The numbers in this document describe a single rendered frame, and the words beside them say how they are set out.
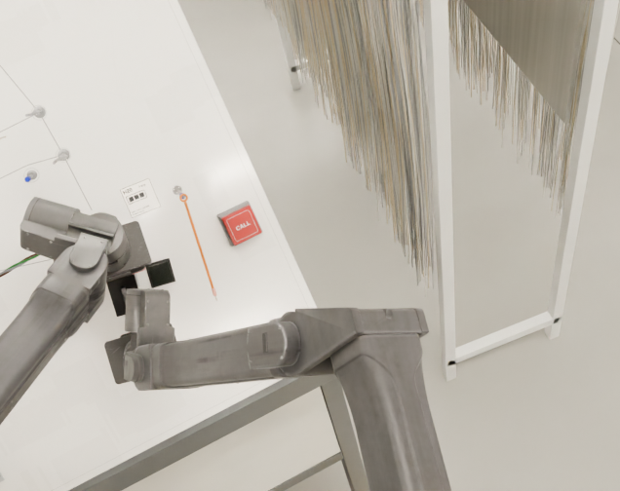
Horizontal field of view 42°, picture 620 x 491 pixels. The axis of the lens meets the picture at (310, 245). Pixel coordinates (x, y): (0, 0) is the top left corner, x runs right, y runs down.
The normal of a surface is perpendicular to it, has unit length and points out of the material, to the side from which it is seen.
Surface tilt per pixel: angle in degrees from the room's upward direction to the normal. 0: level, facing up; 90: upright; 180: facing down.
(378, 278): 0
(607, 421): 0
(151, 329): 54
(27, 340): 26
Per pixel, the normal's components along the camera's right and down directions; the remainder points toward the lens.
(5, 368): 0.29, -0.66
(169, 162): 0.25, 0.16
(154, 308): 0.53, -0.07
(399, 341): 0.49, -0.45
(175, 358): -0.80, -0.11
